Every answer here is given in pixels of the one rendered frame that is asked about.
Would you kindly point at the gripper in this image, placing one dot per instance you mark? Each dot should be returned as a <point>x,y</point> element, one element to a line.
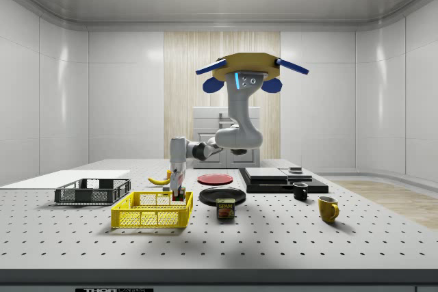
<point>177,181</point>

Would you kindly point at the puzzle cube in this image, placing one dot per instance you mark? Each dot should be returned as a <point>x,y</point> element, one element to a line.
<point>180,196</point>

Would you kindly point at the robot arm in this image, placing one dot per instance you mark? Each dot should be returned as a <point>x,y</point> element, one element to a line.
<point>243,124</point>

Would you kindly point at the banana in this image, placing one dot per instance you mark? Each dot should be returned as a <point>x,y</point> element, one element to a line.
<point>159,182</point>

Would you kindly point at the red plate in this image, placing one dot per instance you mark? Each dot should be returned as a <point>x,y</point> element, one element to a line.
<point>215,179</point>

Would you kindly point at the black plate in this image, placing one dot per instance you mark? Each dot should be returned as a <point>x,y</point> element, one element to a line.
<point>219,194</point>

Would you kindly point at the yellow basket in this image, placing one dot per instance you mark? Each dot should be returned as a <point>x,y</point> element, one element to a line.
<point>147,218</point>

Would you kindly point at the white cabinet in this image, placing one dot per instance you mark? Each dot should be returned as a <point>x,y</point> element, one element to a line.
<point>205,134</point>

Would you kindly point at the flat-sided can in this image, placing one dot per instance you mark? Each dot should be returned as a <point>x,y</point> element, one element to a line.
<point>225,209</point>

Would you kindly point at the dark grey basket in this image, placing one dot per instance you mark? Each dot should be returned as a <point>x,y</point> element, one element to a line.
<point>85,196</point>

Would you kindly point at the black mug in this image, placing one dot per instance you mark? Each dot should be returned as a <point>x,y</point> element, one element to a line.
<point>299,192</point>

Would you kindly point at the white board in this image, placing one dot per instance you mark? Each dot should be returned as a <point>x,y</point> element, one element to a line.
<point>51,179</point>

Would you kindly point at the drone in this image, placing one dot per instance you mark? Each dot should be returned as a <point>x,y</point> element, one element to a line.
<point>250,63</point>

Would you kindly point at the yellow mug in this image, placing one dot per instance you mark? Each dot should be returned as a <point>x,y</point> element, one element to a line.
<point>326,210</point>

